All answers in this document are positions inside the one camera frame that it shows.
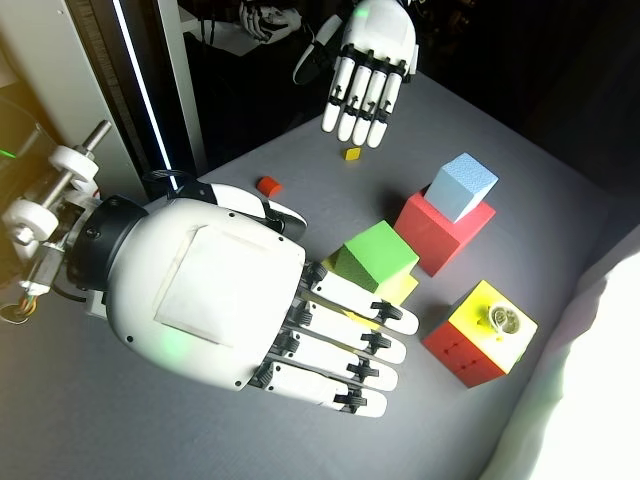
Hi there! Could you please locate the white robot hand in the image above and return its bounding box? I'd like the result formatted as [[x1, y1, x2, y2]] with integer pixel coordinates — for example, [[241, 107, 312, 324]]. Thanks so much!
[[103, 180, 420, 419], [292, 0, 420, 149]]

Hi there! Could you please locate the large red foam block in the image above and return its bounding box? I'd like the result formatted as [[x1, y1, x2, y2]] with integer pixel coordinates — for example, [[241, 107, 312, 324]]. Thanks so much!
[[393, 187, 497, 278]]

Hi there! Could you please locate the green foam block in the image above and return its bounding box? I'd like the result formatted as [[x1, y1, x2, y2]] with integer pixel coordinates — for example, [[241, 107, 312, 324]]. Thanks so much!
[[335, 219, 420, 294]]

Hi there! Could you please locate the large yellow foam block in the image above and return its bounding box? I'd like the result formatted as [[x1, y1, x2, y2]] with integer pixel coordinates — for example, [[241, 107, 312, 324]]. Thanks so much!
[[319, 254, 420, 334]]

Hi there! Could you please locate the small white patterned bowl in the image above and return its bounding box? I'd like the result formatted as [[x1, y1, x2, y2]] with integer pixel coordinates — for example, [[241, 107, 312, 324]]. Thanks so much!
[[487, 304, 522, 337]]

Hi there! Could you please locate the white backdrop cloth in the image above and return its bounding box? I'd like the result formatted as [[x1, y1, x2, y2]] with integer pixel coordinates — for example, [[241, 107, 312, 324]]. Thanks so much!
[[479, 239, 640, 480]]

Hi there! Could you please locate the light blue foam block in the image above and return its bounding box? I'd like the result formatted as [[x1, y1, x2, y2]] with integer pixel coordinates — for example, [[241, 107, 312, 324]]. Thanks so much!
[[423, 152, 500, 225]]

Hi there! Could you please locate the multicoloured puzzle cube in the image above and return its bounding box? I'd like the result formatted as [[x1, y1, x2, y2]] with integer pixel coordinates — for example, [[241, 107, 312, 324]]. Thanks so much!
[[422, 278, 540, 390]]

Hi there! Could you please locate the white robot body column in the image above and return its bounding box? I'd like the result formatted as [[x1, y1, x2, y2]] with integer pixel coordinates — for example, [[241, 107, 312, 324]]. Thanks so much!
[[0, 0, 209, 201]]

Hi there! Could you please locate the grey table cloth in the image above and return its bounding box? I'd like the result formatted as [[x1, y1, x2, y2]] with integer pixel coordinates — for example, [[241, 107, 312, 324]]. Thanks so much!
[[0, 72, 640, 480]]

